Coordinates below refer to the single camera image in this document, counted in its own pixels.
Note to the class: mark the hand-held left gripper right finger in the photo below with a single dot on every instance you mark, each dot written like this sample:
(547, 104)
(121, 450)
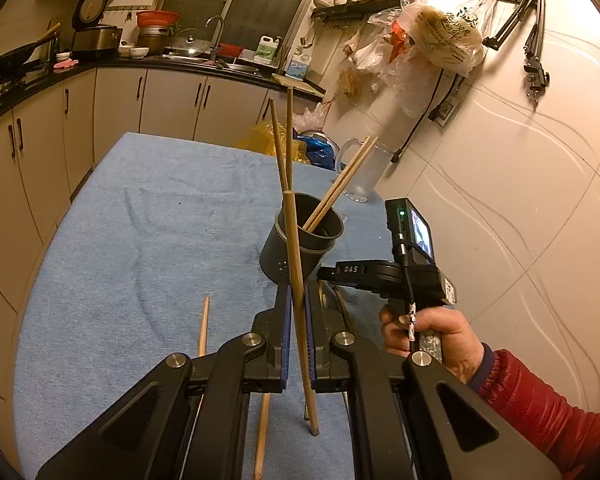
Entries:
(308, 340)

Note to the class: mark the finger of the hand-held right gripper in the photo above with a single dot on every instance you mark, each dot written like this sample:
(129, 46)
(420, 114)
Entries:
(344, 310)

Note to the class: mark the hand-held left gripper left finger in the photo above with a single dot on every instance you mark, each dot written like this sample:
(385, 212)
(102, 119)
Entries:
(283, 340)

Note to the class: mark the long wooden chopstick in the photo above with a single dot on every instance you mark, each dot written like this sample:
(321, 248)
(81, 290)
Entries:
(295, 260)
(278, 145)
(290, 140)
(261, 435)
(203, 325)
(338, 180)

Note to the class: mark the black chopstick holder cup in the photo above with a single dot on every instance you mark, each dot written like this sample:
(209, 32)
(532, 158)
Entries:
(280, 255)

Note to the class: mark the chopsticks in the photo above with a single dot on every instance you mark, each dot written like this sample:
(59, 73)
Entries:
(347, 180)

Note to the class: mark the person's right forearm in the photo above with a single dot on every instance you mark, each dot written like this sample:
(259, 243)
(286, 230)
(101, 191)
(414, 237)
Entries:
(540, 410)

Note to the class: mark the person's right hand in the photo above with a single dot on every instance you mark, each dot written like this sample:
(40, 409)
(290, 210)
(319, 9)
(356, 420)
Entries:
(455, 340)

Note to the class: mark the clear glass mug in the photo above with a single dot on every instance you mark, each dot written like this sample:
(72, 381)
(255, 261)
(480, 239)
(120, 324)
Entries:
(370, 175)

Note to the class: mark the blue plastic bag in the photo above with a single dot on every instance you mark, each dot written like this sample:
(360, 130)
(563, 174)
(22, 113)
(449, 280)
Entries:
(320, 152)

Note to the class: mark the blue terry table cloth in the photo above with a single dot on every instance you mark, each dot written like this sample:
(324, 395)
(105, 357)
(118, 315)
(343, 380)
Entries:
(130, 260)

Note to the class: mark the crumpled clear plastic bag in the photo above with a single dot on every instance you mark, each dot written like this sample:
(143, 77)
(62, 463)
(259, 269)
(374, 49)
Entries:
(310, 117)

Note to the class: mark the yellow plastic bag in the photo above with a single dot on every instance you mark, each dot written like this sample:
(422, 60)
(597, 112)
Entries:
(260, 140)

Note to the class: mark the wooden cutting board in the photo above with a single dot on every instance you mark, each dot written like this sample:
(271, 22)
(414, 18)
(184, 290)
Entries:
(300, 86)

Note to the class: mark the hanging clear plastic bags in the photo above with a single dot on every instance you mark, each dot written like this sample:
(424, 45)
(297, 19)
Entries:
(380, 60)

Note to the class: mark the white jug with blue label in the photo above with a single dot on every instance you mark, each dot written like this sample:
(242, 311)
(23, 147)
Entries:
(297, 66)

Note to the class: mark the white jug with green label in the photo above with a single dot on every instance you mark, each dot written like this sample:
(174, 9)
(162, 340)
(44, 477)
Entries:
(266, 51)

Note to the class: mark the chrome sink faucet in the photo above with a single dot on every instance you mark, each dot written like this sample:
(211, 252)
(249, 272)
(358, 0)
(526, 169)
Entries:
(220, 30)

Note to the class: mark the glass pot lid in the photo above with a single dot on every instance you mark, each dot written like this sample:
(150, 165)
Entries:
(190, 42)

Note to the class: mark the white ceramic bowl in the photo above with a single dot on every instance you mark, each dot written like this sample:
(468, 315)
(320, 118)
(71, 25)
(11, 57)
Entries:
(137, 52)

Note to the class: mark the metal cooking pot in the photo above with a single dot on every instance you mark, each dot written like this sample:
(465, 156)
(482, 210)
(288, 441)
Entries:
(155, 40)

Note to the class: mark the red plastic basin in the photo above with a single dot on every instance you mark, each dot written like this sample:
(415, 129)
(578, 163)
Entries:
(157, 19)

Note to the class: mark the pink cloth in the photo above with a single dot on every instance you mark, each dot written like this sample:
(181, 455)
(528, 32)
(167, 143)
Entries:
(66, 63)

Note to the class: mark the rice cooker with open lid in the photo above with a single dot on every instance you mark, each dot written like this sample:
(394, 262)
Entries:
(95, 37)

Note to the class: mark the gas stove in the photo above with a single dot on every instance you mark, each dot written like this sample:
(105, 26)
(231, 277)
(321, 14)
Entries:
(0, 92)

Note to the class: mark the wall power socket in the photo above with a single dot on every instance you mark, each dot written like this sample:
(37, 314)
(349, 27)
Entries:
(442, 110)

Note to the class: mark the black wall utensil rack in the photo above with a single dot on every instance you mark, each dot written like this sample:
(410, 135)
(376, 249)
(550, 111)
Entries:
(350, 8)

